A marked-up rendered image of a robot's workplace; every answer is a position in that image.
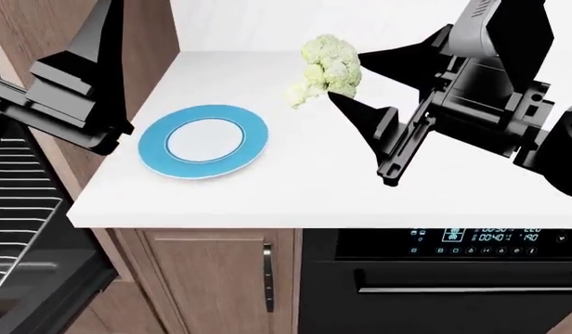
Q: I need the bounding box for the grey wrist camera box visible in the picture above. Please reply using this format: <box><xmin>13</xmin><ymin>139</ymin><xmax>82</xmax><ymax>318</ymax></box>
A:
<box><xmin>451</xmin><ymin>0</ymin><xmax>557</xmax><ymax>90</ymax></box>

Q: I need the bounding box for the metal cabinet door handle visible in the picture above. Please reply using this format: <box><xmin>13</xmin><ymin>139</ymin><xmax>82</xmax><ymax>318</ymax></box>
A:
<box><xmin>262</xmin><ymin>242</ymin><xmax>276</xmax><ymax>314</ymax></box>

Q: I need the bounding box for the tall wooden oven cabinet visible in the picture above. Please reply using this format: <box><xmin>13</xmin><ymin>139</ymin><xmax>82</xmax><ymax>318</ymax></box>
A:
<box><xmin>0</xmin><ymin>0</ymin><xmax>182</xmax><ymax>334</ymax></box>

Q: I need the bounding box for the blue rimmed white plate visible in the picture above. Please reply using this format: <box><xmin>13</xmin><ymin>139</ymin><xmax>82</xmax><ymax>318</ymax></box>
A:
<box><xmin>136</xmin><ymin>103</ymin><xmax>271</xmax><ymax>181</ymax></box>

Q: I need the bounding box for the black appliance with display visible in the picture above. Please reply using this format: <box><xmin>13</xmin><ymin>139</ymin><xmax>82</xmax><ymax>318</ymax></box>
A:
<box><xmin>296</xmin><ymin>227</ymin><xmax>572</xmax><ymax>334</ymax></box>

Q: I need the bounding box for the black appliance bar handle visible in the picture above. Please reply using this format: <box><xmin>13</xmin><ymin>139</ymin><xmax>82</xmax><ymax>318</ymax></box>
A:
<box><xmin>352</xmin><ymin>266</ymin><xmax>572</xmax><ymax>295</ymax></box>

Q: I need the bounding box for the metal wire oven rack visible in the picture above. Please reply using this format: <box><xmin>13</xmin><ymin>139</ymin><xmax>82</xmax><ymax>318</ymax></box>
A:
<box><xmin>0</xmin><ymin>135</ymin><xmax>70</xmax><ymax>290</ymax></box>

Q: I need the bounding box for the wooden base cabinet door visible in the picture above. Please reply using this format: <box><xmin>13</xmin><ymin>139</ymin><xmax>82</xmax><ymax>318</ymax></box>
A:
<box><xmin>136</xmin><ymin>228</ymin><xmax>296</xmax><ymax>334</ymax></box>

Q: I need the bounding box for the pale green broccoli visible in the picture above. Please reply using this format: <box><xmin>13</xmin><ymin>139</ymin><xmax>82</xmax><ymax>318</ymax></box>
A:
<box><xmin>284</xmin><ymin>33</ymin><xmax>364</xmax><ymax>110</ymax></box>

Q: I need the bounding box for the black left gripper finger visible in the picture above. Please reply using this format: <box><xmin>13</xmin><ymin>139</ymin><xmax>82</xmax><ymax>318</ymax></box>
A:
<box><xmin>28</xmin><ymin>0</ymin><xmax>135</xmax><ymax>136</ymax></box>

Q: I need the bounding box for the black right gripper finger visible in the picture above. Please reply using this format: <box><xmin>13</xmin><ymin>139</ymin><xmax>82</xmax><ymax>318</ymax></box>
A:
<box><xmin>327</xmin><ymin>91</ymin><xmax>402</xmax><ymax>173</ymax></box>
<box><xmin>357</xmin><ymin>26</ymin><xmax>455</xmax><ymax>93</ymax></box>

